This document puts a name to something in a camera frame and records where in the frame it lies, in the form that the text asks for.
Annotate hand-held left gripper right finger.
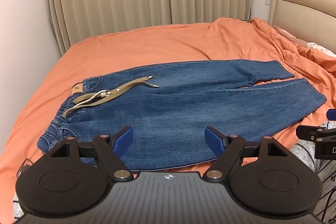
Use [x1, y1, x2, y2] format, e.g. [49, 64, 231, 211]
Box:
[204, 126, 291, 182]

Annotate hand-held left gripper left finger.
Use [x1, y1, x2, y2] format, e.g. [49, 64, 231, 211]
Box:
[49, 126, 135, 182]

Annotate blue denim pants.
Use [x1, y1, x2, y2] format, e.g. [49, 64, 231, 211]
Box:
[37, 59, 327, 171]

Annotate person's grey patterned trousers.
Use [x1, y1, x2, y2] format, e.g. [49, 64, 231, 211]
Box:
[287, 120, 336, 224]

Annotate olive fabric belt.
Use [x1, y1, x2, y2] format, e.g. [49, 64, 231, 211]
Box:
[63, 75, 160, 117]

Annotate orange duvet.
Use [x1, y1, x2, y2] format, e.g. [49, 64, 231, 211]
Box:
[203, 17, 336, 122]

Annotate orange bed sheet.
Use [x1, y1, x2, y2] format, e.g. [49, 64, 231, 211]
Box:
[0, 18, 326, 224]

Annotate clear plastic object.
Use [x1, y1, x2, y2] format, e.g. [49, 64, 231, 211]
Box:
[16, 158, 33, 178]

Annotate beige padded headboard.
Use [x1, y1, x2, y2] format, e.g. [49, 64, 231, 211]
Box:
[268, 0, 336, 54]

